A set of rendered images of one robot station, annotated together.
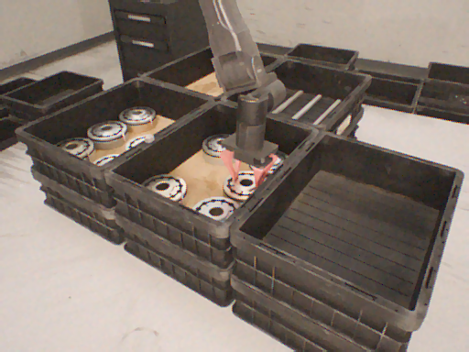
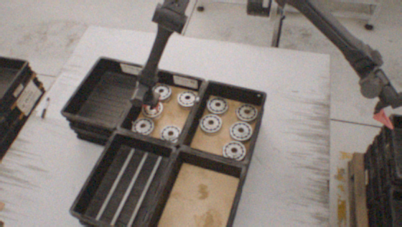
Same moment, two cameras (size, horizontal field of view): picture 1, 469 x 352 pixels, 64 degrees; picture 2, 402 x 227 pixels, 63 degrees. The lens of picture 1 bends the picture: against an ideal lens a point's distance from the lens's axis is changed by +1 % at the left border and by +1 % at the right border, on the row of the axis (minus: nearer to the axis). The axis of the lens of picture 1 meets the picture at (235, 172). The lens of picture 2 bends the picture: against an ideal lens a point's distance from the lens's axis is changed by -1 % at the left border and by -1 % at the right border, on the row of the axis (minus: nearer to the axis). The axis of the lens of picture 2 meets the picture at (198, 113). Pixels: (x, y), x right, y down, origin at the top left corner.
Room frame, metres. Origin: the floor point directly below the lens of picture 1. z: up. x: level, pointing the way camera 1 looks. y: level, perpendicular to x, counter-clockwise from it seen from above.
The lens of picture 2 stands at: (1.66, 0.01, 2.14)
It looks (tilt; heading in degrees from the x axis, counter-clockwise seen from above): 54 degrees down; 170
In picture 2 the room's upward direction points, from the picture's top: 5 degrees counter-clockwise
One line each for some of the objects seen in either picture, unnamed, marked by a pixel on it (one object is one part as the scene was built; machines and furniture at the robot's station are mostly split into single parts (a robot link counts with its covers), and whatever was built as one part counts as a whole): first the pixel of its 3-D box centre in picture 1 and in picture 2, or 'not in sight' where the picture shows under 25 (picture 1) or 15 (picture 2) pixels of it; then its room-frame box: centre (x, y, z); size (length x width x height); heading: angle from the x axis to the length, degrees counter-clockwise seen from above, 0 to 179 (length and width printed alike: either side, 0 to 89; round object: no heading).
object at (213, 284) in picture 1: (222, 208); not in sight; (0.68, 0.03, 0.76); 0.40 x 0.30 x 0.12; 147
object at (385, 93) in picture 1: (365, 126); not in sight; (1.80, -0.71, 0.37); 0.40 x 0.30 x 0.45; 62
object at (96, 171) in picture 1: (123, 118); (225, 119); (0.85, 0.28, 0.92); 0.40 x 0.30 x 0.02; 147
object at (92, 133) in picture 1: (107, 130); (240, 131); (0.89, 0.35, 0.86); 0.10 x 0.10 x 0.01
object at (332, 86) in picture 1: (298, 106); (128, 184); (1.02, -0.19, 0.87); 0.40 x 0.30 x 0.11; 147
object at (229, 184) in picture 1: (245, 185); (152, 108); (0.65, -0.02, 0.86); 0.10 x 0.10 x 0.01
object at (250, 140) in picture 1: (250, 136); (146, 93); (0.65, -0.03, 0.98); 0.10 x 0.07 x 0.07; 56
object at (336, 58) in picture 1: (317, 87); not in sight; (2.34, -0.54, 0.37); 0.40 x 0.30 x 0.45; 62
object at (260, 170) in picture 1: (254, 168); not in sight; (0.64, -0.04, 0.91); 0.07 x 0.07 x 0.09; 56
